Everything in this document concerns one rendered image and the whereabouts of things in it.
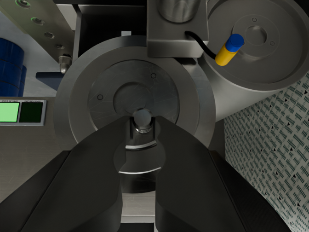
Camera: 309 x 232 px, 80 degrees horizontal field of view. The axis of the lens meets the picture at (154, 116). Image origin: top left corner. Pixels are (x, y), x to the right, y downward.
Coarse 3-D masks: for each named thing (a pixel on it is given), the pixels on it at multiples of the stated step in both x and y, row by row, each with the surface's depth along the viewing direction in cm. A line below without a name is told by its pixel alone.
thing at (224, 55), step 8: (184, 32) 15; (192, 32) 14; (200, 40) 13; (232, 40) 10; (240, 40) 10; (208, 48) 13; (224, 48) 11; (232, 48) 10; (216, 56) 12; (224, 56) 11; (232, 56) 11; (224, 64) 12
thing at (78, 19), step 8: (80, 16) 19; (80, 24) 19; (80, 32) 19; (88, 32) 21; (96, 32) 24; (104, 32) 29; (112, 32) 35; (80, 40) 19; (88, 40) 21; (96, 40) 24; (104, 40) 29; (80, 48) 19; (88, 48) 21
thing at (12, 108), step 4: (0, 104) 49; (4, 104) 49; (8, 104) 49; (12, 104) 49; (16, 104) 49; (0, 108) 49; (4, 108) 49; (8, 108) 49; (12, 108) 49; (16, 108) 49; (0, 112) 49; (4, 112) 49; (8, 112) 49; (12, 112) 49; (16, 112) 49; (0, 116) 48; (4, 116) 48; (8, 116) 48; (12, 116) 49; (16, 116) 49; (0, 120) 48; (4, 120) 48; (8, 120) 48; (12, 120) 48; (16, 120) 48
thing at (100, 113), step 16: (112, 64) 16; (128, 64) 16; (144, 64) 16; (96, 80) 15; (112, 80) 15; (128, 80) 15; (144, 80) 15; (160, 80) 15; (96, 96) 15; (112, 96) 15; (128, 96) 15; (144, 96) 15; (160, 96) 15; (176, 96) 15; (96, 112) 15; (112, 112) 15; (128, 112) 15; (160, 112) 15; (176, 112) 15; (96, 128) 14; (128, 144) 14; (144, 144) 14
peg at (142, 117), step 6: (144, 108) 12; (138, 114) 12; (144, 114) 12; (150, 114) 12; (132, 120) 12; (138, 120) 12; (144, 120) 12; (150, 120) 12; (138, 126) 12; (144, 126) 12; (150, 126) 12; (144, 132) 14
